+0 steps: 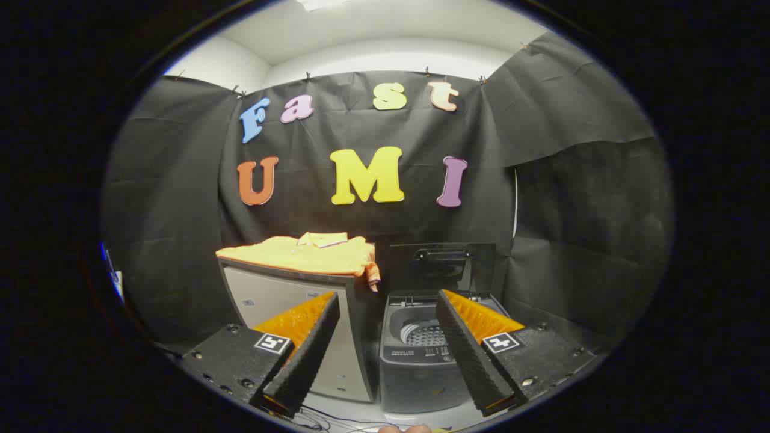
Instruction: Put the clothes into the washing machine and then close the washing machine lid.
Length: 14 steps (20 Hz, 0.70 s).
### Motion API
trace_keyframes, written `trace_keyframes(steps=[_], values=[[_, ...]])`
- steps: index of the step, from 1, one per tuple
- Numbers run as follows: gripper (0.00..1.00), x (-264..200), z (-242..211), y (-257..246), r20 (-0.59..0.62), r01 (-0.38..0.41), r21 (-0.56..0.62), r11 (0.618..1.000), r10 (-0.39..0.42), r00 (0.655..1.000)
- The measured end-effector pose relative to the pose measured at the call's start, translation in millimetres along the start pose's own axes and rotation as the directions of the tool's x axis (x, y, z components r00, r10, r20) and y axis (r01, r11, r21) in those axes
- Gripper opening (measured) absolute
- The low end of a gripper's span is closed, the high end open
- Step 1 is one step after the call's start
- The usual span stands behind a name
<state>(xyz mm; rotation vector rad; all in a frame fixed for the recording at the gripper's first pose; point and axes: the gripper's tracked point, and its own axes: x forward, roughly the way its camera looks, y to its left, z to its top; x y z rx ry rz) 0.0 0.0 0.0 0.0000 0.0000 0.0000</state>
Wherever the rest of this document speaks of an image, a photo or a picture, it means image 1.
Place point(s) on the grey washing machine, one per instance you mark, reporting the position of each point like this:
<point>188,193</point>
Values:
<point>415,373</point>

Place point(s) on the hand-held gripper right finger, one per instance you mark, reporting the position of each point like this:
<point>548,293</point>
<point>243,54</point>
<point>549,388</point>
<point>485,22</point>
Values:
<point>472,355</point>

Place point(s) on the grey cabinet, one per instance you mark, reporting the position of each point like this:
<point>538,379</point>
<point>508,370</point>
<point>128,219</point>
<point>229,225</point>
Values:
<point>271,297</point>

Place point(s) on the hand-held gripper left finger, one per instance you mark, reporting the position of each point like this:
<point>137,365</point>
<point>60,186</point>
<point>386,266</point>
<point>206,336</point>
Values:
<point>304,361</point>

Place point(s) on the orange polo shirt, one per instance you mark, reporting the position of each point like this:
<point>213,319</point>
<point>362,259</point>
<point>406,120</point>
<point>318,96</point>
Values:
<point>301,254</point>

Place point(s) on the black backdrop cloth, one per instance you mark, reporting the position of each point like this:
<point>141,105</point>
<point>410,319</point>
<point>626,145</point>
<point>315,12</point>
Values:
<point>571,240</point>

